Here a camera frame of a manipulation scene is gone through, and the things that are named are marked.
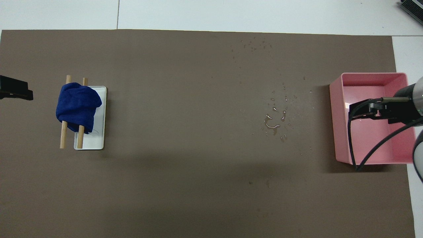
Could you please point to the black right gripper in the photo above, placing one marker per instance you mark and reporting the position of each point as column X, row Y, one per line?
column 401, row 109

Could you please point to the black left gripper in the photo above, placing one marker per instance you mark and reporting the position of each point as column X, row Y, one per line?
column 13, row 83

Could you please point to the blue towel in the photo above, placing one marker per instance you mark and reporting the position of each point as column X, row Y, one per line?
column 77, row 105

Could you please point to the water puddle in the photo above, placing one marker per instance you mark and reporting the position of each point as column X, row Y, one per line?
column 272, row 126

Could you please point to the pink plastic bin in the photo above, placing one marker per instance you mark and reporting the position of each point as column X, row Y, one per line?
column 370, row 142

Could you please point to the wooden dowel rod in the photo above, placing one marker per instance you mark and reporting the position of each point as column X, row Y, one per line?
column 80, row 137
column 63, row 135

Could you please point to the grey electronic device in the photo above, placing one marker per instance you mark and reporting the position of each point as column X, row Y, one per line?
column 413, row 8

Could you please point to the brown table mat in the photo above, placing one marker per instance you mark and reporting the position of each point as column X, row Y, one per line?
column 185, row 132

